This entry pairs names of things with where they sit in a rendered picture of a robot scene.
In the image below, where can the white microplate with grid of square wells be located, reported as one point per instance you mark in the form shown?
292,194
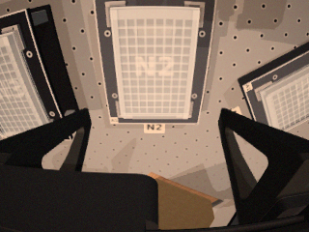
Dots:
16,76
290,90
156,24

